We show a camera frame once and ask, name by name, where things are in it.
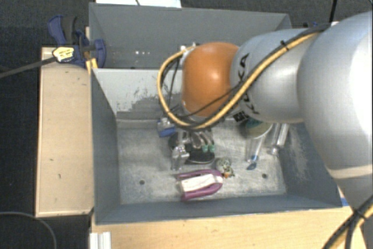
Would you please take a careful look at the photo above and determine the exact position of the clear glass cup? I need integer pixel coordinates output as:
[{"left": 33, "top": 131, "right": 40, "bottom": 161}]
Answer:
[{"left": 244, "top": 120, "right": 274, "bottom": 164}]

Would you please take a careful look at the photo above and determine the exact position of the small blue spoon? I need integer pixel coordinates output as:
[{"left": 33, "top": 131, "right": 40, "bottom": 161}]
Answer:
[{"left": 246, "top": 155, "right": 259, "bottom": 171}]

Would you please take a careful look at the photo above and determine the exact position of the pale wood board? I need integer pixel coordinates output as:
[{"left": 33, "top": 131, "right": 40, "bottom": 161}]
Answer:
[{"left": 34, "top": 46, "right": 96, "bottom": 218}]

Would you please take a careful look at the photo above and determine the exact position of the green spotted toy animal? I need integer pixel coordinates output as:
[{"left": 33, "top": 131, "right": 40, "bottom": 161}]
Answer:
[{"left": 214, "top": 157, "right": 235, "bottom": 179}]

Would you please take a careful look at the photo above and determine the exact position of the purple and white U-shaped thing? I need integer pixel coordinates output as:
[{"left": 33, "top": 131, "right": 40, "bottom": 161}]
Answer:
[{"left": 174, "top": 169, "right": 224, "bottom": 202}]

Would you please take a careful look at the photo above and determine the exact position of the blue and white box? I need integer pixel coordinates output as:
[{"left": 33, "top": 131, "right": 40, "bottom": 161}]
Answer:
[{"left": 156, "top": 117, "right": 177, "bottom": 138}]

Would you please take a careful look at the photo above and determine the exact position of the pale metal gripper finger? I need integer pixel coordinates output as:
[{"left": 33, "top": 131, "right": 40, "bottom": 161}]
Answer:
[
  {"left": 171, "top": 145, "right": 191, "bottom": 172},
  {"left": 176, "top": 129, "right": 193, "bottom": 148}
]

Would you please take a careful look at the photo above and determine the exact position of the grey metal bin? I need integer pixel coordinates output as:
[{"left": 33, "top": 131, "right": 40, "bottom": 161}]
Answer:
[{"left": 87, "top": 2, "right": 343, "bottom": 226}]

